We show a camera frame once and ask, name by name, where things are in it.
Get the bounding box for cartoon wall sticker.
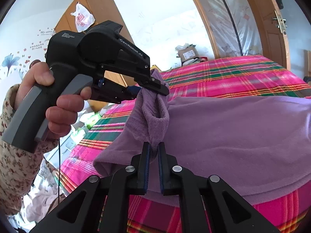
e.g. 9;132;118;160
0;28;57;78

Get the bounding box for printed plastic door curtain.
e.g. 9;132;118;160
192;0;264;59

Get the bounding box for person's left forearm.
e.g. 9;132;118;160
0;84;60;224

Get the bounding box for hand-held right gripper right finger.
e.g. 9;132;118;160
158;142;280;233

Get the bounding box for wooden door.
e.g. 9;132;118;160
237;0;291;70

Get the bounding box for wooden door frame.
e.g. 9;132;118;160
182;0;220;59

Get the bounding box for pink green plaid blanket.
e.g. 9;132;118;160
57;55;311;233

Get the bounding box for person's left hand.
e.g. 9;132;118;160
13;61;92;139

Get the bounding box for wooden wardrobe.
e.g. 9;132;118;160
53;0;136;117

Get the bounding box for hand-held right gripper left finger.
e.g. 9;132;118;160
30;141;150;233

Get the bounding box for green tissue pack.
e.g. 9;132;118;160
84;113;102;129

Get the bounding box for white plastic bag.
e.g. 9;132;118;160
70;2;96;32

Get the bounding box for cardboard box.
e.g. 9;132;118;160
175;44;200;66

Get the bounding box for wooden board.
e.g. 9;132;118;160
304;49;311;78

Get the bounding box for metal door handle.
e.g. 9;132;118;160
272;10;288;36

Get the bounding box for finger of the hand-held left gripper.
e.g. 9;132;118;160
132;74;170;97
91;78;141;104

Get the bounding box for purple fleece pants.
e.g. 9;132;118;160
93;68;311;205

